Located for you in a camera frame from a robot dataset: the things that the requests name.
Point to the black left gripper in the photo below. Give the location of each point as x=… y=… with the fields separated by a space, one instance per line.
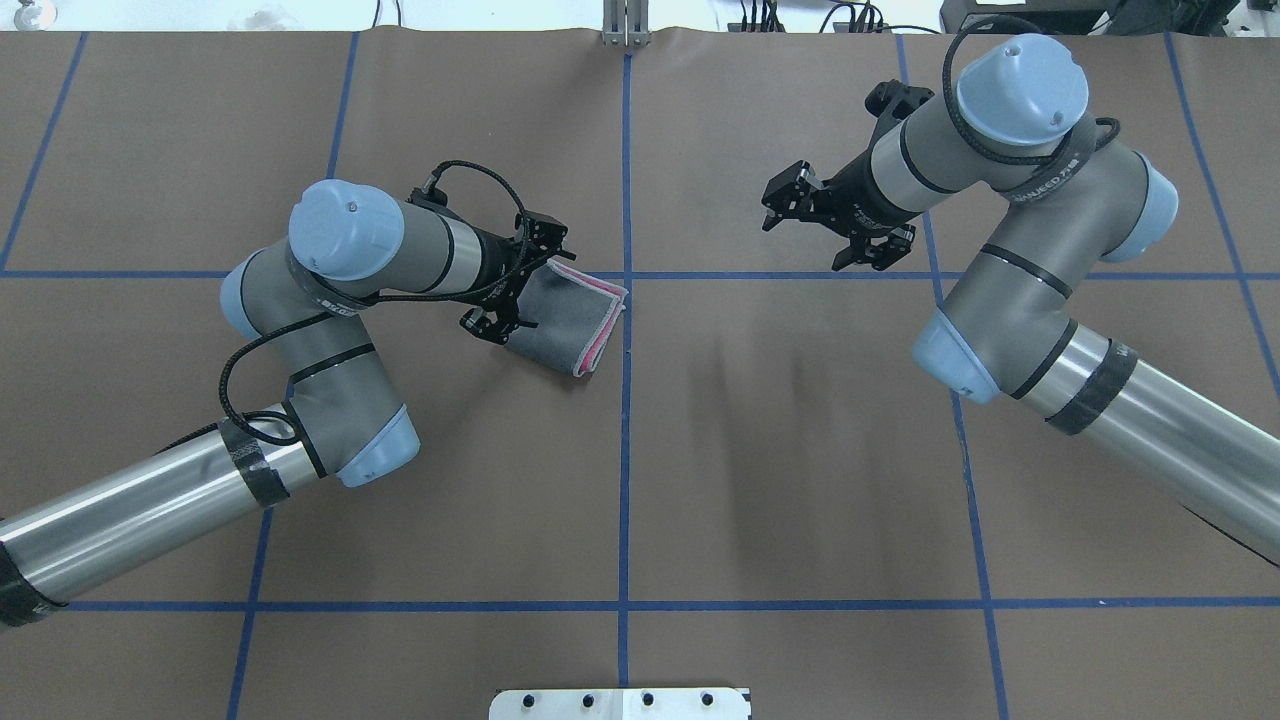
x=493 y=263

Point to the pink towel with white trim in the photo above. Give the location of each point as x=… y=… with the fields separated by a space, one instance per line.
x=574 y=315

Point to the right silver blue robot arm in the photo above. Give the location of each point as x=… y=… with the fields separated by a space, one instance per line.
x=1013 y=113

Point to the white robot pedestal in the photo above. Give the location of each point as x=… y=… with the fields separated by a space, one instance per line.
x=623 y=703

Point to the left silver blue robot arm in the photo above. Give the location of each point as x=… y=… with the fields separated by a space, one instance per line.
x=307 y=396

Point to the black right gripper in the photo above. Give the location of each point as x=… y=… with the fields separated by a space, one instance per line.
x=850 y=190

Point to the aluminium frame post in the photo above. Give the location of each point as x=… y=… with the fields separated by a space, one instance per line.
x=625 y=23

